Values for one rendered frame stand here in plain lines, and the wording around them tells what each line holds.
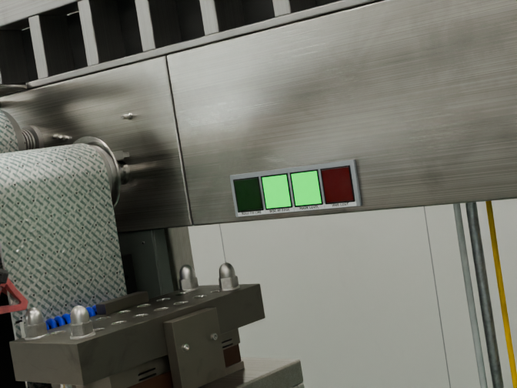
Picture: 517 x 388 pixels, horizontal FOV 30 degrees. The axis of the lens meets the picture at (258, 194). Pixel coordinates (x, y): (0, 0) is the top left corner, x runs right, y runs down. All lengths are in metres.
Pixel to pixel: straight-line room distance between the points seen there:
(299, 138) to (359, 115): 0.12
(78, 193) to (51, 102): 0.33
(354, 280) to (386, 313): 0.21
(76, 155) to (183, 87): 0.21
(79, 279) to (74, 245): 0.06
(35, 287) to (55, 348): 0.19
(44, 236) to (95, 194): 0.13
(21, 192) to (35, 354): 0.27
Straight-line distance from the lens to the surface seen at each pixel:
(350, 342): 4.48
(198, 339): 1.51
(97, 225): 1.66
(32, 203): 1.58
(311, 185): 1.49
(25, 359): 1.48
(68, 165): 1.64
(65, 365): 1.41
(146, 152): 1.74
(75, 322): 1.41
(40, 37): 1.95
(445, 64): 1.36
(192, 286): 1.69
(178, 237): 1.97
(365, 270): 4.34
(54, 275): 1.60
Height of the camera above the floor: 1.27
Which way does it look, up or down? 3 degrees down
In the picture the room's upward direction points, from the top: 9 degrees counter-clockwise
